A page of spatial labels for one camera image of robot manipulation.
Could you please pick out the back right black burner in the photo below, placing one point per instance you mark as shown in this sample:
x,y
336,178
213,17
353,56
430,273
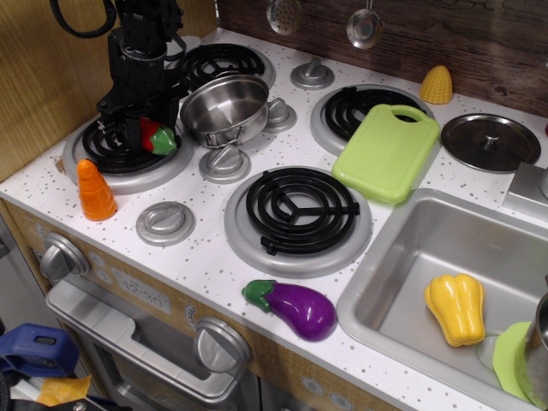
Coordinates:
x,y
337,115

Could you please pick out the small steel pot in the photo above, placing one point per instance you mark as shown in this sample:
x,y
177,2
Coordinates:
x,y
228,110

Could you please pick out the blue clamp tool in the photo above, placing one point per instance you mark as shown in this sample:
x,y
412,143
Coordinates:
x,y
39,351

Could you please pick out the hanging perforated steel skimmer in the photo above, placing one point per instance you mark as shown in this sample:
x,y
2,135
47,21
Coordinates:
x,y
284,16

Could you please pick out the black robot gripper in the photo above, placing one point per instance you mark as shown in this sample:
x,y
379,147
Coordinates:
x,y
142,86

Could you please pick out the grey faucet base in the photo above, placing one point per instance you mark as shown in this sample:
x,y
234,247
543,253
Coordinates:
x,y
527,192

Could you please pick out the steel cup in sink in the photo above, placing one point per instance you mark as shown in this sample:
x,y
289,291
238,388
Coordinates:
x,y
531,358

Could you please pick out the silver stove knob behind pot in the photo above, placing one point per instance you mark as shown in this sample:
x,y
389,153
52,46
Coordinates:
x,y
281,117

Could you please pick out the silver stove knob centre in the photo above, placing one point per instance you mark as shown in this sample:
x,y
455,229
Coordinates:
x,y
225,165

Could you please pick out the yellow toy bell pepper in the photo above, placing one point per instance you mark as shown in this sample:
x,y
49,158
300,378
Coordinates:
x,y
457,303

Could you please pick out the green plastic plate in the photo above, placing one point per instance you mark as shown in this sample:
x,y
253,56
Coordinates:
x,y
503,360

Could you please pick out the silver oven dial right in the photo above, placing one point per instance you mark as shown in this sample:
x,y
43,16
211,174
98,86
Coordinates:
x,y
219,348

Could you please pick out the yellow toy corn cob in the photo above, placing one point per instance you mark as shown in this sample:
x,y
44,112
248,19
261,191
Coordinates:
x,y
437,87

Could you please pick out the steel pot lid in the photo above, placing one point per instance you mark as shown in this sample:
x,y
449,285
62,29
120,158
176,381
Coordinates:
x,y
490,143

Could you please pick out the orange toy carrot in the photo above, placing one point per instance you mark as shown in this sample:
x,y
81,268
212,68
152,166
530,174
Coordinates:
x,y
96,199

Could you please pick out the yellow cloth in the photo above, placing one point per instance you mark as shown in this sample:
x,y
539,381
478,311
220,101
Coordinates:
x,y
56,391

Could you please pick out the silver stove knob back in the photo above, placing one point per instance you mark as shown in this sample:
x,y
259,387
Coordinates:
x,y
313,75

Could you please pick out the green plastic cutting board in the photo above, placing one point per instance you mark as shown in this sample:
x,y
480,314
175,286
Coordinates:
x,y
387,152

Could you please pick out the silver stove knob front left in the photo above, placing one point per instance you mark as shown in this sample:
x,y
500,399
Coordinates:
x,y
165,224

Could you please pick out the red toy chili pepper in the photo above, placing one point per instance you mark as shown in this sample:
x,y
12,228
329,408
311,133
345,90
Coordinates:
x,y
156,138

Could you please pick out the front right black burner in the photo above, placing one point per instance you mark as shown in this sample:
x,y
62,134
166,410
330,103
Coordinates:
x,y
297,222

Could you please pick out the silver sink basin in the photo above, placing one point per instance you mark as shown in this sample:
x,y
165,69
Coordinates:
x,y
431,235

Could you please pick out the hanging steel ladle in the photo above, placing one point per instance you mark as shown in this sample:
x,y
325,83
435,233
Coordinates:
x,y
364,27

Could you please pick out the silver oven door handle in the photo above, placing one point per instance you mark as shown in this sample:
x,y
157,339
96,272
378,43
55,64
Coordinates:
x,y
145,364

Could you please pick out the silver oven dial left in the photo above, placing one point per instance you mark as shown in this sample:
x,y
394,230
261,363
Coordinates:
x,y
62,258

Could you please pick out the silver oven dial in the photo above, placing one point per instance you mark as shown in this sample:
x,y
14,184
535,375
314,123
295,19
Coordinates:
x,y
219,348
62,258

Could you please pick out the purple toy eggplant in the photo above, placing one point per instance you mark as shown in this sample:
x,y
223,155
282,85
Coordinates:
x,y
308,313

